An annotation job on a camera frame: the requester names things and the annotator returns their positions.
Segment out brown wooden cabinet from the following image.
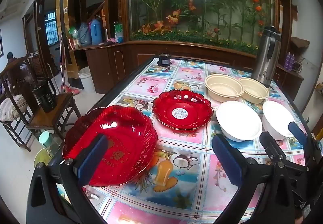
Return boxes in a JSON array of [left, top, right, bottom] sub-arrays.
[[69, 40, 304, 99]]

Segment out artificial flower glass display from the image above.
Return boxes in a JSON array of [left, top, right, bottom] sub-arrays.
[[124, 0, 278, 55]]

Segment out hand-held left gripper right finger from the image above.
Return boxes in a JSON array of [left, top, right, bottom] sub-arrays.
[[212, 134, 296, 224]]

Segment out green snack bag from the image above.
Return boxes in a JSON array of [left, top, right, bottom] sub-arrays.
[[68, 26, 80, 48]]

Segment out fruit print tablecloth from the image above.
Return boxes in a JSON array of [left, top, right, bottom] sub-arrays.
[[82, 59, 312, 224]]

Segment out dark wooden chair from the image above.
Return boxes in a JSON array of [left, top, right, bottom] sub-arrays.
[[0, 54, 82, 146]]

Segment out grey blue thermos jug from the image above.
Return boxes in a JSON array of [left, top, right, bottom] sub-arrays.
[[78, 22, 92, 47]]

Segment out green plastic bottle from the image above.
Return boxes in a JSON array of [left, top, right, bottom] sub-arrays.
[[114, 21, 124, 44]]

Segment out small beige bowl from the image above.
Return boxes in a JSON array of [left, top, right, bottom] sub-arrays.
[[238, 77, 270, 105]]

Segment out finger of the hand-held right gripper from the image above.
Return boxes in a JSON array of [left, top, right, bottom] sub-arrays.
[[260, 132, 286, 164], [288, 122, 316, 166]]

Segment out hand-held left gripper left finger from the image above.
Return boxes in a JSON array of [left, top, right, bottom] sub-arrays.
[[26, 134, 109, 224]]

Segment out white bucket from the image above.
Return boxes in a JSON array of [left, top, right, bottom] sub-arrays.
[[78, 66, 96, 94]]

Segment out blue thermos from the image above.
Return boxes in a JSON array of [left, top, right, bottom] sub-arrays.
[[89, 19, 104, 46]]

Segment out white bowl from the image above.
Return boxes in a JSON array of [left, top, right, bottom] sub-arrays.
[[216, 101, 263, 142], [262, 100, 296, 141]]

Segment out wooden chair with cushion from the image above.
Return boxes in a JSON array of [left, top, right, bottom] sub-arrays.
[[0, 94, 32, 152]]

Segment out small black canister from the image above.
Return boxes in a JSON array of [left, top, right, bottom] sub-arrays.
[[157, 53, 172, 66]]

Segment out steel thermos jug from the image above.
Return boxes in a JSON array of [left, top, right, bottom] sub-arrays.
[[251, 26, 281, 88]]

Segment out white stool with green top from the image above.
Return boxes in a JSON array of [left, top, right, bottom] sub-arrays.
[[34, 148, 52, 169]]

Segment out mop with metal pole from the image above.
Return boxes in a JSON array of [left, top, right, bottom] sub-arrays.
[[59, 32, 80, 96]]

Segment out large beige bowl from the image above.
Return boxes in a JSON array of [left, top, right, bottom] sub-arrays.
[[204, 74, 245, 103]]

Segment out barred window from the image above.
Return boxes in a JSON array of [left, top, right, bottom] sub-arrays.
[[45, 11, 57, 45]]

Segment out red plate with white sticker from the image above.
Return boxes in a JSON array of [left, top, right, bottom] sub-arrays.
[[152, 89, 214, 131]]

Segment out mint lid water bottle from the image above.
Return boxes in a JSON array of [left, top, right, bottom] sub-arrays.
[[39, 131, 61, 159]]

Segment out black kettle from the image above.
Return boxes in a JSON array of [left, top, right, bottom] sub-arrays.
[[33, 78, 57, 113]]

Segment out striped seat cushion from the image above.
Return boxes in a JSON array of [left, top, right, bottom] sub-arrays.
[[0, 95, 28, 122]]

